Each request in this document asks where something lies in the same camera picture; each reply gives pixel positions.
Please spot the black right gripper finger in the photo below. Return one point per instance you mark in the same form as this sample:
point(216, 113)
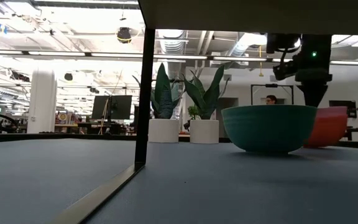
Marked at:
point(312, 93)

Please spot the large pink bowl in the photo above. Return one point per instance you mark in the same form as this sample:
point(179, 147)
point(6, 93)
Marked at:
point(328, 127)

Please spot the large blue bowl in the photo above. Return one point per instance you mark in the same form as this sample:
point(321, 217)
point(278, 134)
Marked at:
point(269, 130)

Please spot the black computer monitor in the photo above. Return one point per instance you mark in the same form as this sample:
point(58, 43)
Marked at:
point(120, 107)
point(351, 104)

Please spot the person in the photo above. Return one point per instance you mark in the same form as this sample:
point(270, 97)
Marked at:
point(271, 100)

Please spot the green plant in white pot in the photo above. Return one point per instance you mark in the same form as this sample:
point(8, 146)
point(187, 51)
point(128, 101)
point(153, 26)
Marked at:
point(204, 132)
point(165, 130)

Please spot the small green plant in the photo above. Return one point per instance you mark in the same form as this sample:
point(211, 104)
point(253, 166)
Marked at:
point(193, 112)

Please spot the blue table mat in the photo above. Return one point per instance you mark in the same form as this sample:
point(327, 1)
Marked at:
point(228, 186)

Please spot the black round ceiling device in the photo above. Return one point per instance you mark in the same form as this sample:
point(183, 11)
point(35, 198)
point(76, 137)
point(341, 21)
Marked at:
point(124, 35)

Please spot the long light bar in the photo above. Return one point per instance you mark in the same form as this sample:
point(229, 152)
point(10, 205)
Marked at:
point(73, 53)

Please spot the colourful printed box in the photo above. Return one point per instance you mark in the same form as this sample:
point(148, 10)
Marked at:
point(63, 118)

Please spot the white column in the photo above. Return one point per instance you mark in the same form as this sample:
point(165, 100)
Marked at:
point(42, 102)

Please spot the black stand frame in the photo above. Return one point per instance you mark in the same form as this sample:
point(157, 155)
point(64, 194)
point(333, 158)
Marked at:
point(272, 85)

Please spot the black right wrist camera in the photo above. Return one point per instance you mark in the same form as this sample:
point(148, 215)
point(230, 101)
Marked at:
point(280, 42)

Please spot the silver ventilation duct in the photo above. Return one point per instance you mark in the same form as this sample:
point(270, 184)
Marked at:
point(172, 46)

